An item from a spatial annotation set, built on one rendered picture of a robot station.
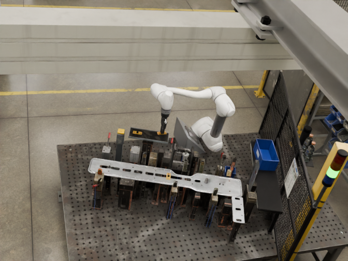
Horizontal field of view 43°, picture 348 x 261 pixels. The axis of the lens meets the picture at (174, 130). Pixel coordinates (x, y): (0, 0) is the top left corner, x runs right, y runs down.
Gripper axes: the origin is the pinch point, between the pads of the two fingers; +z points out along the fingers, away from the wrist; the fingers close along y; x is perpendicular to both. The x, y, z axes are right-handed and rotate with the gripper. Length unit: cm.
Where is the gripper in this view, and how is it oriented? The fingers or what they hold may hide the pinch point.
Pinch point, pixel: (162, 129)
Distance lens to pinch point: 405.8
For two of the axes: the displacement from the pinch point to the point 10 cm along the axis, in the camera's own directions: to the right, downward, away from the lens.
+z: -1.5, 7.7, 6.3
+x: 9.6, -0.5, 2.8
